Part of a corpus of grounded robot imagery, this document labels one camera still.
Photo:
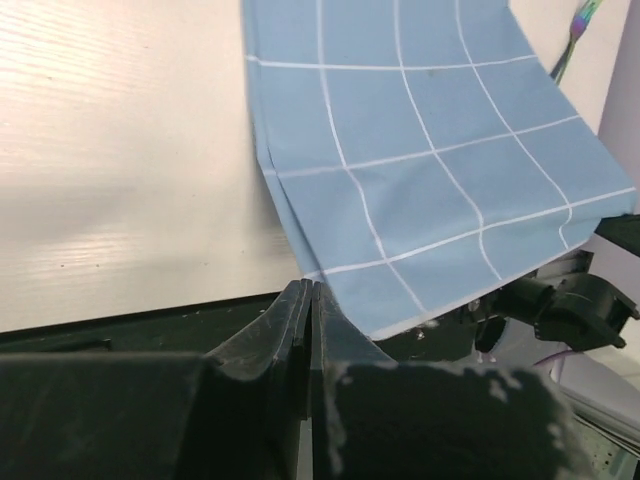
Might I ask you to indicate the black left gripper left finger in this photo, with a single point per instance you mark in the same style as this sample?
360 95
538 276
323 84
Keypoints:
230 413

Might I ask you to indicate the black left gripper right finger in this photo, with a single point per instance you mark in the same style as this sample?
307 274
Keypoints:
377 418

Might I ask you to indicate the blue grid placemat cloth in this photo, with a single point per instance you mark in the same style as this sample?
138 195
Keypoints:
418 154

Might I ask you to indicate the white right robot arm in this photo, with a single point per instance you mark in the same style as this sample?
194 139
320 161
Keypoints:
563 302

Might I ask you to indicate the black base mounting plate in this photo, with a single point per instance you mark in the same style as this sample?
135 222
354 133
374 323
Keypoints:
202 327

